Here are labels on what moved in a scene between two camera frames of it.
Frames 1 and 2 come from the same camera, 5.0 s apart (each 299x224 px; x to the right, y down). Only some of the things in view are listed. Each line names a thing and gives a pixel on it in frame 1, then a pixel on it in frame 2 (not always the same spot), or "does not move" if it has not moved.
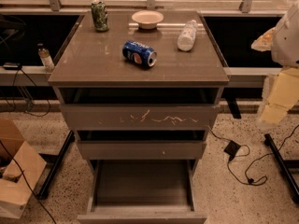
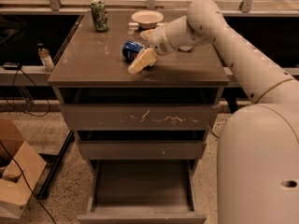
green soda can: x=100 y=15 does not move
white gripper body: x=287 y=44 → x=159 y=40
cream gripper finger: x=280 y=93 → x=146 y=59
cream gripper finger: x=264 y=42 → x=147 y=34
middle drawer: x=143 y=149 does not move
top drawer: x=140 y=117 does not move
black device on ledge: x=10 y=65 does not move
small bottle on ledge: x=46 y=58 does not move
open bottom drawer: x=142 y=191 does not move
